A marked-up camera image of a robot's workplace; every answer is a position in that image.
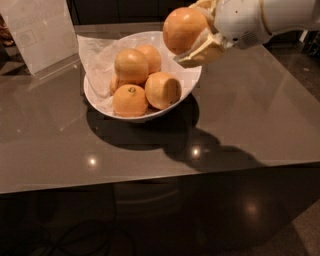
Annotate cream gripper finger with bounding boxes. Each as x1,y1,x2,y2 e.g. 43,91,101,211
190,0,219,33
174,29,230,68

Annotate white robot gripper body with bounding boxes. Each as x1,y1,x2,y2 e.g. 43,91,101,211
214,0,271,49

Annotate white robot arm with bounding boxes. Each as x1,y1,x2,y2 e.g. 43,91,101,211
174,0,320,68

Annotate white ceramic bowl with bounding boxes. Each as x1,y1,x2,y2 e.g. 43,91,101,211
95,31,202,123

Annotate orange with green stem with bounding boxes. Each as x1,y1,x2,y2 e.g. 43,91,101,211
113,84,149,117

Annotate small hidden orange left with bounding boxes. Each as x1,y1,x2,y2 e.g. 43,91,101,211
109,75,130,94

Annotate white paper napkin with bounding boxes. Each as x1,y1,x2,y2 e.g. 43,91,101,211
77,35,136,115

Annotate clear acrylic sign holder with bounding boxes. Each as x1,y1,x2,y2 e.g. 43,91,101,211
0,0,78,75

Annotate black cable on floor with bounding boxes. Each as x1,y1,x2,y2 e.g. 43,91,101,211
29,186,137,256

